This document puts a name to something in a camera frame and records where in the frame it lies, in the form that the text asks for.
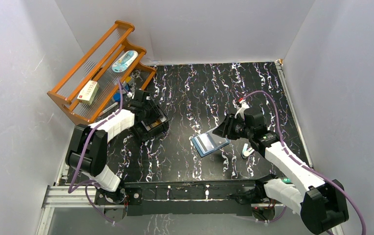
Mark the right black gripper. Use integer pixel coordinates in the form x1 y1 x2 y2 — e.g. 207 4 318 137
212 113 253 141

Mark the blue card holder wallet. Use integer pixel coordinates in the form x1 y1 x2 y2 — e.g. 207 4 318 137
191 128 230 158

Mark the white striped credit card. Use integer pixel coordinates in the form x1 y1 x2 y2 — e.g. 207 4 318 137
193 133 215 156

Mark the black plastic card box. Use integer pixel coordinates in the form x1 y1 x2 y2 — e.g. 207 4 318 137
130 100 170 141

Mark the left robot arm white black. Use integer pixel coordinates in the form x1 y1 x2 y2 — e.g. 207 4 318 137
65 90 163 204

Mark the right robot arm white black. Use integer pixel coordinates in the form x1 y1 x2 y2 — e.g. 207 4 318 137
213 110 349 235

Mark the white card stack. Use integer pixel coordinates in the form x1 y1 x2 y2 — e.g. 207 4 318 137
143 119 164 130

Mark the blue small object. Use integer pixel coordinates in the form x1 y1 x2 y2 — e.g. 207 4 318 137
112 83 129 102

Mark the white plastic clip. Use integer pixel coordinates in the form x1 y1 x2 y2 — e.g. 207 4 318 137
241 143 255 159

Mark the grey pen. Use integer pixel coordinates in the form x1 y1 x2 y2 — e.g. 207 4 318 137
99 102 119 116

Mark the light blue oval case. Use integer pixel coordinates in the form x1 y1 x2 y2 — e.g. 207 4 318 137
112 50 138 73

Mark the orange wooden shelf rack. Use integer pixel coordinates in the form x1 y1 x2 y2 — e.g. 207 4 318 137
47 20 156 125

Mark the white red small box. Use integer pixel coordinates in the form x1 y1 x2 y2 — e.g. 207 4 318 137
77 80 99 105

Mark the green white marker pen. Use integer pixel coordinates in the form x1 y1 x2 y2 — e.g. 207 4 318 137
281 178 292 184

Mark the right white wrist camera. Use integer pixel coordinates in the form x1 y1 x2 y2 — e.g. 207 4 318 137
234 98 250 119

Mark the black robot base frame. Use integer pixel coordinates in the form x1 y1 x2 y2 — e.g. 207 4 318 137
43 178 335 224

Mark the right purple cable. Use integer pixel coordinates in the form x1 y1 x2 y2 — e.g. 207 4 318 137
238 90 367 235

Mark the purple cable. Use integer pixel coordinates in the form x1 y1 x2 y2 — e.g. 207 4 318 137
238 90 367 235
68 78 133 224

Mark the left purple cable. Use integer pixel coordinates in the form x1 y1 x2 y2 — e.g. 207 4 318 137
68 78 133 224

